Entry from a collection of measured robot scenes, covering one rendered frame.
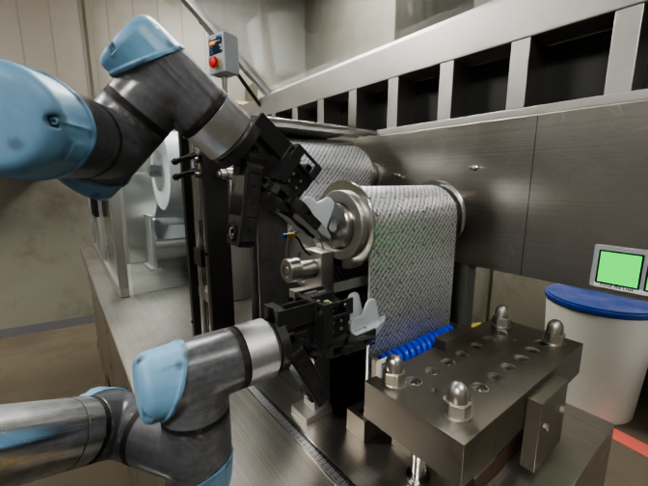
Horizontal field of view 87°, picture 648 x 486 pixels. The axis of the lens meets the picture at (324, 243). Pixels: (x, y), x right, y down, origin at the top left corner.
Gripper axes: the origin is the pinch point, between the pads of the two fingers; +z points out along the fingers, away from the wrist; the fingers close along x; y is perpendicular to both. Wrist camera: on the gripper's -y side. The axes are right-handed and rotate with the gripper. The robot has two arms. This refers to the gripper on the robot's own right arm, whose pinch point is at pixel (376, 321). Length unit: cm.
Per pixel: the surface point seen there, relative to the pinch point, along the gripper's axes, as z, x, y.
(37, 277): -61, 341, -60
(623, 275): 29.3, -24.6, 8.4
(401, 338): 6.3, -0.2, -4.8
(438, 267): 16.2, -0.3, 6.7
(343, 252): -3.5, 4.5, 11.5
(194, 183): -15, 43, 22
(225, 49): 0, 57, 57
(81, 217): -25, 336, -10
